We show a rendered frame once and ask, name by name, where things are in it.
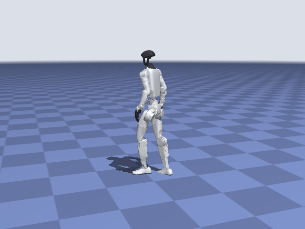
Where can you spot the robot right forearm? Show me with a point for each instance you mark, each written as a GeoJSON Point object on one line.
{"type": "Point", "coordinates": [162, 98]}

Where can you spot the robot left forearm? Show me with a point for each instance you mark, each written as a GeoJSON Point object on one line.
{"type": "Point", "coordinates": [143, 101]}

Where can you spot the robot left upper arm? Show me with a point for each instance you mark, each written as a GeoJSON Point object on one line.
{"type": "Point", "coordinates": [144, 77]}

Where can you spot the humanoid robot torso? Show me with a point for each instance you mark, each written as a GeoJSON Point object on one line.
{"type": "Point", "coordinates": [155, 87]}

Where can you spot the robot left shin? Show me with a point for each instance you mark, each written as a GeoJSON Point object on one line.
{"type": "Point", "coordinates": [142, 150]}

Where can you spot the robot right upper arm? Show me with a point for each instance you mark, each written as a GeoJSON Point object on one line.
{"type": "Point", "coordinates": [162, 83]}

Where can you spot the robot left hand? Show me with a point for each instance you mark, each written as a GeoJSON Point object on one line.
{"type": "Point", "coordinates": [137, 114]}

